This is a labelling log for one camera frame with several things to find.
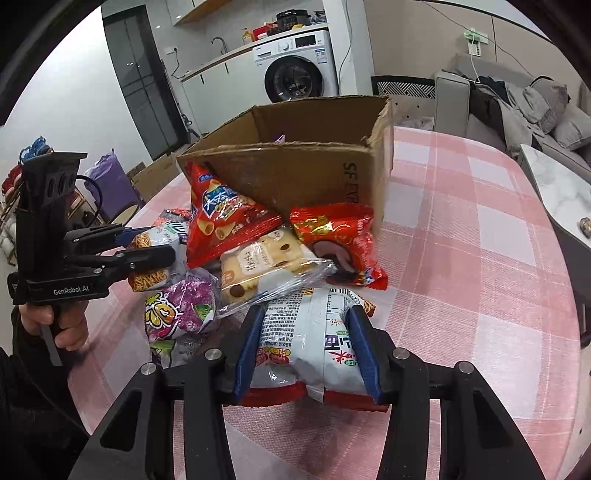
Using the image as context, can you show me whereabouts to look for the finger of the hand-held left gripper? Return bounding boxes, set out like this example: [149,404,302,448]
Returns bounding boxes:
[64,224,154,254]
[69,244,177,283]

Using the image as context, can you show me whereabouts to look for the white washing machine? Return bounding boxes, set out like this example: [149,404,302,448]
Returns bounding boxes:
[252,28,341,105]

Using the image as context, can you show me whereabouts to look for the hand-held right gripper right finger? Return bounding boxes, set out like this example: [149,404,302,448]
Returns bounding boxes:
[345,305,548,480]

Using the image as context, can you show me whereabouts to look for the red triangular chips bag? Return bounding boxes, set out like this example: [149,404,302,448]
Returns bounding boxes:
[186,161,283,270]

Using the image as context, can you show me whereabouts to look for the black white patterned cushion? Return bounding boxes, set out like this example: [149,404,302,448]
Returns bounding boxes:
[372,75,437,100]

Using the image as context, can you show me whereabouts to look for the white counter cabinet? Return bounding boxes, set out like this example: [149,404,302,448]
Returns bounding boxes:
[180,44,260,136]

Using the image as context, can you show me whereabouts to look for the grey sofa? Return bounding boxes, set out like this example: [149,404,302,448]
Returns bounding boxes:
[434,53,591,171]

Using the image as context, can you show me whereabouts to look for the red cookie packet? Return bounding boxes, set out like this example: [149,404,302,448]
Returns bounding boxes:
[289,203,389,291]

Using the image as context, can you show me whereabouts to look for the purple snack bag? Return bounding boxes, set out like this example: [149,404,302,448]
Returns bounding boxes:
[144,268,220,343]

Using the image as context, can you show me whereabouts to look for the cardboard box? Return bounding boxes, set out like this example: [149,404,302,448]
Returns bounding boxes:
[176,95,394,232]

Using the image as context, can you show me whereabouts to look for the white red noodle packet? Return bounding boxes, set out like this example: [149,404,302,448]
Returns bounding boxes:
[242,286,377,412]

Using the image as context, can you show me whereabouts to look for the black cooker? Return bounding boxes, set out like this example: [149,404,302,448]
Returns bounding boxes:
[276,8,315,31]

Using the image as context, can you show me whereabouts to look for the clear cheese cracker pack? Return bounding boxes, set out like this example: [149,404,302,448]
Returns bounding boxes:
[217,227,339,319]

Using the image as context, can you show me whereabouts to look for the yellow noodle snack packet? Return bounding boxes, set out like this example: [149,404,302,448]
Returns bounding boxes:
[127,220,188,294]

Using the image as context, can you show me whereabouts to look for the dark glass door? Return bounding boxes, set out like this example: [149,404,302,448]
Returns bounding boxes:
[102,7,182,160]

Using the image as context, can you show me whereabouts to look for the person's left hand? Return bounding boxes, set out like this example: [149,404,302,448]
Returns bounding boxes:
[18,302,90,352]

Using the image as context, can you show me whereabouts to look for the marble side table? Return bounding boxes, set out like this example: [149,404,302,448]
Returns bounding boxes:
[519,143,591,259]

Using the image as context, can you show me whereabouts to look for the pile of clothes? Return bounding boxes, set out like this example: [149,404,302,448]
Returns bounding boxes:
[468,74,551,158]

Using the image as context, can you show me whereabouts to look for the light grey pillow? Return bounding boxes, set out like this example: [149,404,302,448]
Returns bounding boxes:
[551,104,591,151]

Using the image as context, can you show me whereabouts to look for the round white stool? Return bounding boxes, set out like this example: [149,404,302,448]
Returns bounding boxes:
[108,202,142,228]

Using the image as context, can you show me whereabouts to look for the pink plaid tablecloth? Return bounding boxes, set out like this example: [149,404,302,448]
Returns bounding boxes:
[69,124,583,480]

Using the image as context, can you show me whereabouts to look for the white wall cabinet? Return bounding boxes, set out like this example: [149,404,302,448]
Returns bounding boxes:
[166,0,219,25]

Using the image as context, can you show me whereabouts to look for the brown floor carton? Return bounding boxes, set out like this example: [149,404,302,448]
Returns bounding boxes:
[131,154,184,204]

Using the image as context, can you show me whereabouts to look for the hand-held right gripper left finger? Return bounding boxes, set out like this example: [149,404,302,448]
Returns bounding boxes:
[81,305,267,480]

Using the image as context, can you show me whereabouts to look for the dark grey pillow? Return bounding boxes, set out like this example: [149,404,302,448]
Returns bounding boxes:
[530,78,570,134]

